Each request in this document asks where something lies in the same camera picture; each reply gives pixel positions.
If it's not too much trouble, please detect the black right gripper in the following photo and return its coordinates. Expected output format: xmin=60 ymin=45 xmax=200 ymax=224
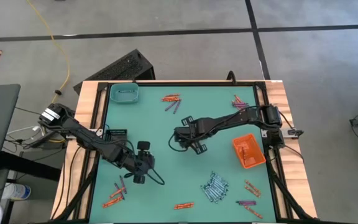
xmin=174 ymin=115 xmax=208 ymax=156

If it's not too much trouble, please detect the orange mesh basket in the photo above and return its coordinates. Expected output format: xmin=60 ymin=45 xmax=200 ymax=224
xmin=232 ymin=133 xmax=267 ymax=170

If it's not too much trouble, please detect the black mesh basket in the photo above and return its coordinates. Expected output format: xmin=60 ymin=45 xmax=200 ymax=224
xmin=106 ymin=129 xmax=129 ymax=147

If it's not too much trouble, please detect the teal plastic bin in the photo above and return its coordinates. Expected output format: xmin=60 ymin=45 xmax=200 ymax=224
xmin=109 ymin=83 xmax=139 ymax=104

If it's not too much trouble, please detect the black computer tower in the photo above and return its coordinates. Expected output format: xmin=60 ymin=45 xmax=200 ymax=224
xmin=73 ymin=49 xmax=156 ymax=95

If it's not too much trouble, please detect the white bottle blue label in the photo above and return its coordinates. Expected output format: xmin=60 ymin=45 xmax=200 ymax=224
xmin=1 ymin=182 xmax=32 ymax=201

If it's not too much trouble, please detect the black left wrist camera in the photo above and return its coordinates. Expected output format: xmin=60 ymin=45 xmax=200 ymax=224
xmin=137 ymin=141 xmax=152 ymax=154

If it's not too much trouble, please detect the black right camera cable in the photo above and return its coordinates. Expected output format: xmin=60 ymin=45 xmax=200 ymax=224
xmin=168 ymin=133 xmax=188 ymax=153

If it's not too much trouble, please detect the black camera cable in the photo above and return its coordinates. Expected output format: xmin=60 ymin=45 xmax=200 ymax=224
xmin=168 ymin=133 xmax=188 ymax=153
xmin=147 ymin=167 xmax=166 ymax=187

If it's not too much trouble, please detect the black left camera cable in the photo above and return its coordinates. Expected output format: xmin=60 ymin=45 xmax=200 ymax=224
xmin=147 ymin=167 xmax=166 ymax=187

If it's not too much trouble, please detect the black cable loop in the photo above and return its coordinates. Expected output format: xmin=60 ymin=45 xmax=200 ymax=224
xmin=226 ymin=70 xmax=237 ymax=85

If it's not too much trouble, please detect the yellow cable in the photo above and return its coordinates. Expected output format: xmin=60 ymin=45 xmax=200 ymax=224
xmin=25 ymin=0 xmax=71 ymax=105

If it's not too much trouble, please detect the white cable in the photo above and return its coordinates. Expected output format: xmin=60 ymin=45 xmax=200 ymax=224
xmin=6 ymin=125 xmax=45 ymax=138

